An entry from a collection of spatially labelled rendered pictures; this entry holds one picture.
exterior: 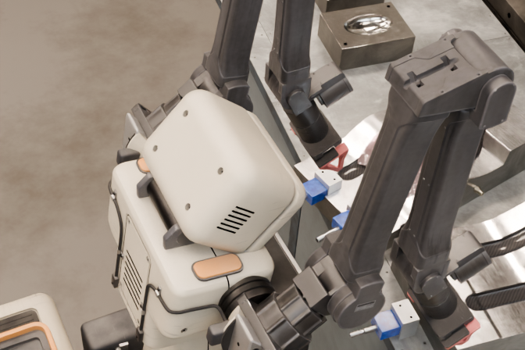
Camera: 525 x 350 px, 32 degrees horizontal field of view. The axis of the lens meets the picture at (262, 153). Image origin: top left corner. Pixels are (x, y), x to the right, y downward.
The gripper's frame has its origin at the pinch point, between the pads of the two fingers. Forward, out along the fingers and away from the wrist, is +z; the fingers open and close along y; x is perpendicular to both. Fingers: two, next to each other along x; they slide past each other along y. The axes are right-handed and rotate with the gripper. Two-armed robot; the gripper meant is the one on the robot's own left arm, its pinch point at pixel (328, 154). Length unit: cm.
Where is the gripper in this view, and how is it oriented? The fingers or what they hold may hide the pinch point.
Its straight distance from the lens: 183.3
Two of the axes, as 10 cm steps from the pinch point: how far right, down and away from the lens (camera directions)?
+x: -8.3, 5.6, 0.2
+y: -4.4, -6.6, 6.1
